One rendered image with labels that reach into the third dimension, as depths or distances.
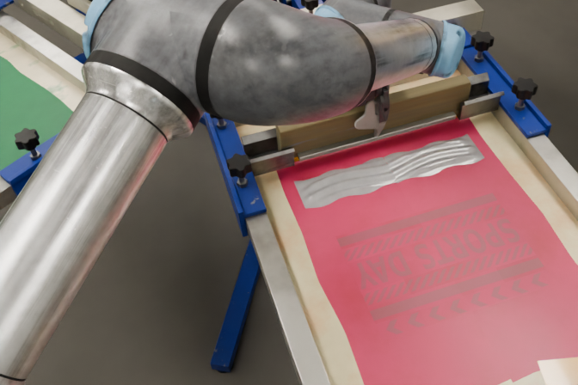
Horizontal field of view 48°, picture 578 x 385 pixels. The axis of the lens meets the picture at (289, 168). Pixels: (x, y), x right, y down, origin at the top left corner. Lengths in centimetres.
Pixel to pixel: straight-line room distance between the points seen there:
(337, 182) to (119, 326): 122
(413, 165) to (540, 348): 40
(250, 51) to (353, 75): 10
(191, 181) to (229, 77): 201
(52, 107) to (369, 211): 74
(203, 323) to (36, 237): 165
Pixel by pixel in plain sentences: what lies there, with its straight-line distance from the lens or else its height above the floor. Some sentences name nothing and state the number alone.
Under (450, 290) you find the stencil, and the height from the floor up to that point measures 95.
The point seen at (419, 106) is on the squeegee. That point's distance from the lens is 125.
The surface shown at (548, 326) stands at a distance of 109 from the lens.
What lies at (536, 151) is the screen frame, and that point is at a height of 99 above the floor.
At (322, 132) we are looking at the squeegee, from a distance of 119.
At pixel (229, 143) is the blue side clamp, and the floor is 100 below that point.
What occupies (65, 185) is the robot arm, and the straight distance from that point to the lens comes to 56.
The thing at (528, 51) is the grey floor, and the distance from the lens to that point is 316.
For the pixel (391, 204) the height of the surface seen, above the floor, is 95.
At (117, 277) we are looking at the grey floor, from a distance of 235.
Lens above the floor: 187
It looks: 48 degrees down
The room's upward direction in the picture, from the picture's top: 5 degrees counter-clockwise
